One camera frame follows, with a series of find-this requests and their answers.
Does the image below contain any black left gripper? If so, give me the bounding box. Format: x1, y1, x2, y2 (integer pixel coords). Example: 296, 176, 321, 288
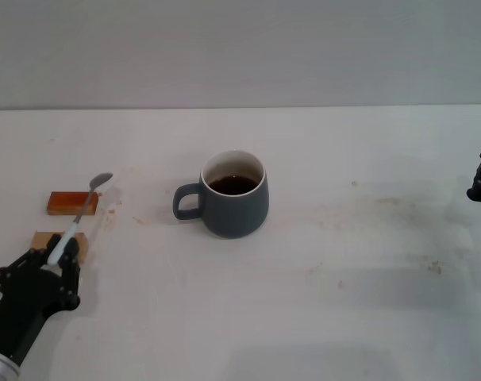
0, 233, 83, 364

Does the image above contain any blue handled metal spoon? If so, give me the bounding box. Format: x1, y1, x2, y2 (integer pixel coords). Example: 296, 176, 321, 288
47, 171, 114, 266

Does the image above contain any grey ceramic coffee cup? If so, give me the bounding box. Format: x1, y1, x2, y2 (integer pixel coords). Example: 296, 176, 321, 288
172, 149, 271, 240

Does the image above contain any light notched wooden block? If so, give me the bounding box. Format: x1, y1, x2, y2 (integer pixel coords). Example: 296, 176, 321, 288
29, 230, 90, 267

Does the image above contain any reddish brown wooden block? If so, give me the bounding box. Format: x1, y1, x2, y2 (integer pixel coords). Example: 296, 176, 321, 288
45, 190, 99, 217

